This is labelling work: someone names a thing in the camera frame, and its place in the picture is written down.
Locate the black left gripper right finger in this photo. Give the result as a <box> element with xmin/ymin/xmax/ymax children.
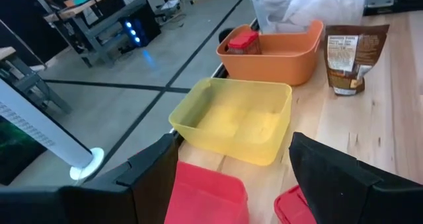
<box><xmin>288</xmin><ymin>131</ymin><xmax>423</xmax><ymax>224</ymax></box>

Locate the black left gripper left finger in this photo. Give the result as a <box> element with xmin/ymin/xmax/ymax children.
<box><xmin>0</xmin><ymin>133</ymin><xmax>180</xmax><ymax>224</ymax></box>

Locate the red-lidded spice jar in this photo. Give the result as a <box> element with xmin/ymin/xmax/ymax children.
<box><xmin>273</xmin><ymin>184</ymin><xmax>319</xmax><ymax>224</ymax></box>
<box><xmin>225</xmin><ymin>30</ymin><xmax>263</xmax><ymax>56</ymax></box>

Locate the brown cardboard box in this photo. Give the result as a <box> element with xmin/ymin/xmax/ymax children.
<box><xmin>323</xmin><ymin>23</ymin><xmax>391</xmax><ymax>97</ymax></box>

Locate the white tower fan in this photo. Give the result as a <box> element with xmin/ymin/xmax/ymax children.
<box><xmin>0</xmin><ymin>77</ymin><xmax>105</xmax><ymax>182</ymax></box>

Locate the pink plastic bin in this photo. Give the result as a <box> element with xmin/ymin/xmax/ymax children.
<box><xmin>164</xmin><ymin>161</ymin><xmax>250</xmax><ymax>224</ymax></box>

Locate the yellow plastic bin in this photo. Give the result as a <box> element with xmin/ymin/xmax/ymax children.
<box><xmin>168</xmin><ymin>77</ymin><xmax>293</xmax><ymax>167</ymax></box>

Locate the grey-legged table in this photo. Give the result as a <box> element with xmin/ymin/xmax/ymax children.
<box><xmin>0</xmin><ymin>46</ymin><xmax>74</xmax><ymax>115</ymax></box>

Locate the orange plastic bin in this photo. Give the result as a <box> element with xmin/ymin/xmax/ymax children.
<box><xmin>215</xmin><ymin>19</ymin><xmax>325</xmax><ymax>87</ymax></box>

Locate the black computer tower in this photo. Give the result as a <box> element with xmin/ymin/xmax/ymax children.
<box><xmin>118</xmin><ymin>6</ymin><xmax>163</xmax><ymax>49</ymax></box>

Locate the wooden-top workbench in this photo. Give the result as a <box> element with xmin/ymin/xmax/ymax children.
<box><xmin>26</xmin><ymin>0</ymin><xmax>163</xmax><ymax>69</ymax></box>

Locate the black aluminium table frame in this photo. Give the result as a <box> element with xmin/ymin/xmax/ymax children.
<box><xmin>211</xmin><ymin>61</ymin><xmax>229</xmax><ymax>80</ymax></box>

